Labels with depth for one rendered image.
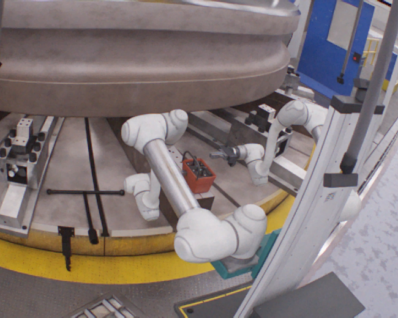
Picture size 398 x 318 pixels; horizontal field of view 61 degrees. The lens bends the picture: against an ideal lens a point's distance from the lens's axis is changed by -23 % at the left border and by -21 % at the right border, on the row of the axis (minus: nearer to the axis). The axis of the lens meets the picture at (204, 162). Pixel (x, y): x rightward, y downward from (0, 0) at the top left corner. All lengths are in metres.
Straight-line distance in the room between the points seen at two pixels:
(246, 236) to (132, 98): 1.47
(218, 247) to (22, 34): 2.00
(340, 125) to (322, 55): 6.25
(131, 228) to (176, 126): 1.03
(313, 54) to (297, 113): 5.46
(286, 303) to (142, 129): 1.03
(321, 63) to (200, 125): 4.19
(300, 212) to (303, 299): 0.52
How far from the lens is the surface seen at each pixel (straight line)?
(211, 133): 3.87
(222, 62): 3.23
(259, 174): 2.66
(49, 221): 2.72
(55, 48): 2.76
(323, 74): 7.67
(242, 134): 3.58
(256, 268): 1.85
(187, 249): 1.54
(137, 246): 2.93
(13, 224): 2.58
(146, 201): 2.31
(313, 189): 1.51
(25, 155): 2.70
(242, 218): 1.63
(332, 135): 1.41
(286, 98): 4.56
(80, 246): 2.86
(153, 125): 1.86
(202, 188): 2.52
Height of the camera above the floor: 2.16
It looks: 31 degrees down
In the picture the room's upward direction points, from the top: 15 degrees clockwise
